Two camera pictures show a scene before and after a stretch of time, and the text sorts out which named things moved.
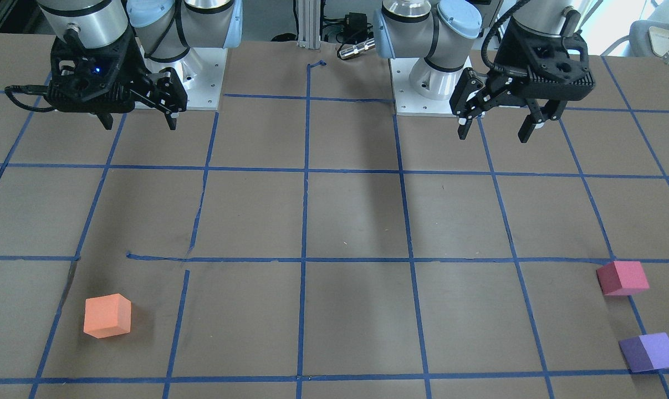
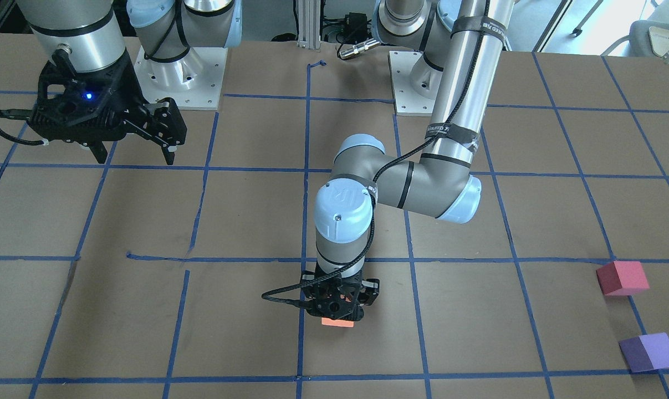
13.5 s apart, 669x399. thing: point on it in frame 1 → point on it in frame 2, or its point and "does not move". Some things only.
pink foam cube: (622, 278) does not move
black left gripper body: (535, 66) → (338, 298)
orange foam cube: (107, 316) → (337, 322)
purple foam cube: (650, 352) does not move
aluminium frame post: (309, 24) does not move
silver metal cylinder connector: (355, 50) does not move
